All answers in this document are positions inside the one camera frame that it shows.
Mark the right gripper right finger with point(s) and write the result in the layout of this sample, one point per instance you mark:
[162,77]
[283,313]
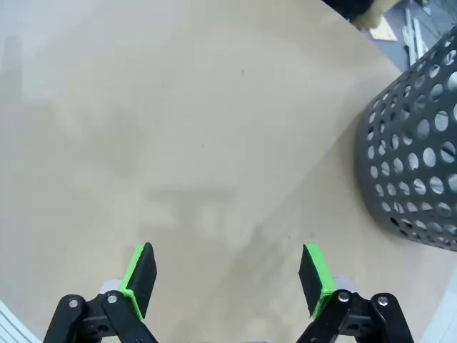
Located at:
[314,282]

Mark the white metal profile bars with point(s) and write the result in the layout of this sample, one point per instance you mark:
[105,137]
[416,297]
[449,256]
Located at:
[416,39]

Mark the black perforated plastic basket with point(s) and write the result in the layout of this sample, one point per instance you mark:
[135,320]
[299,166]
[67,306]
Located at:
[403,150]

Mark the beige foam block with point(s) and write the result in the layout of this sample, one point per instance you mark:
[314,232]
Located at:
[373,14]

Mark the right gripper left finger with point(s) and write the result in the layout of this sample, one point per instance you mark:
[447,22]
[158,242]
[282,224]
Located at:
[141,282]

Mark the flat cardboard piece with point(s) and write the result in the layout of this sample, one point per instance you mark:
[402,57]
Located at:
[383,34]

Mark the white ribbed panel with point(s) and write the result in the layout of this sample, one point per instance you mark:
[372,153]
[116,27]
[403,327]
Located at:
[10,328]

